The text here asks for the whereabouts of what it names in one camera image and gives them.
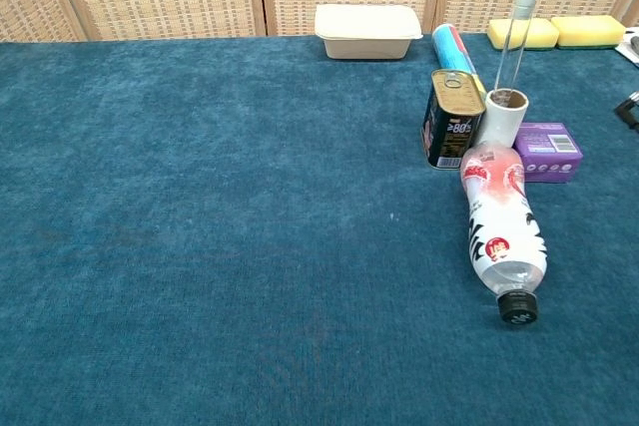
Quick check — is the clear test tube white cap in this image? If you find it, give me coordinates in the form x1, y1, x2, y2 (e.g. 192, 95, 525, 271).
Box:
493, 0, 542, 98

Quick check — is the white cardboard roll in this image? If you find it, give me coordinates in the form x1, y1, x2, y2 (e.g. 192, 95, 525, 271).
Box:
476, 88, 530, 148

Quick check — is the yellow sponge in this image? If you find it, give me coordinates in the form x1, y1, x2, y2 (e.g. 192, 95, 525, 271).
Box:
550, 15, 626, 51
487, 18, 560, 52

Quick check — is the correction tape blister pack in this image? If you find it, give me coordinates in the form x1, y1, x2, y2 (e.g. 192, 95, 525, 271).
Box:
614, 31, 639, 67

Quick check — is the blue cling wrap roll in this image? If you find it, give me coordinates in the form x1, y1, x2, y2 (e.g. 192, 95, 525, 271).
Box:
431, 23, 489, 98

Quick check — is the purple soap box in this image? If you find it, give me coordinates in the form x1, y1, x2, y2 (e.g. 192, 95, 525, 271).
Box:
512, 121, 584, 184

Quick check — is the black luncheon meat can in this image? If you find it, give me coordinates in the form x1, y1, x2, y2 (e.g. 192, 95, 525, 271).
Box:
421, 69, 488, 170

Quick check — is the beige lidded food container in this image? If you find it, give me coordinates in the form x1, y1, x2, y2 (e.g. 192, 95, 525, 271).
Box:
314, 3, 424, 61

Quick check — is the white labelled plastic bottle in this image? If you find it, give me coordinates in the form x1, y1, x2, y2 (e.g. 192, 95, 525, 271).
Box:
458, 142, 549, 325

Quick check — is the blue velvet table cloth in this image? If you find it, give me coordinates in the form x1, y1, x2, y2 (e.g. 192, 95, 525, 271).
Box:
0, 32, 639, 426

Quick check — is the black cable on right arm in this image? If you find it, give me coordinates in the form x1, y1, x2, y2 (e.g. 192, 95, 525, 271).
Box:
614, 91, 639, 134

